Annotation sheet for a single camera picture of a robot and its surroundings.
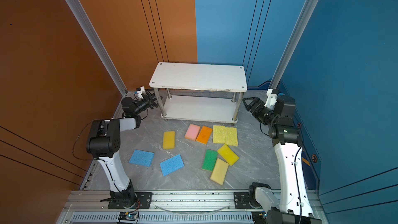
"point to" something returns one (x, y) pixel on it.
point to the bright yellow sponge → (226, 153)
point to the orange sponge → (204, 135)
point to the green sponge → (210, 157)
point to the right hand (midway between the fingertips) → (244, 102)
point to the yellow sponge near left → (169, 140)
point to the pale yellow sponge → (219, 171)
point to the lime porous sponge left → (218, 134)
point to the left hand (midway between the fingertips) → (161, 92)
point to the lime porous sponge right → (231, 136)
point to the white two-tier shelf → (200, 92)
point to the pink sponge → (192, 132)
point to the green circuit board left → (124, 215)
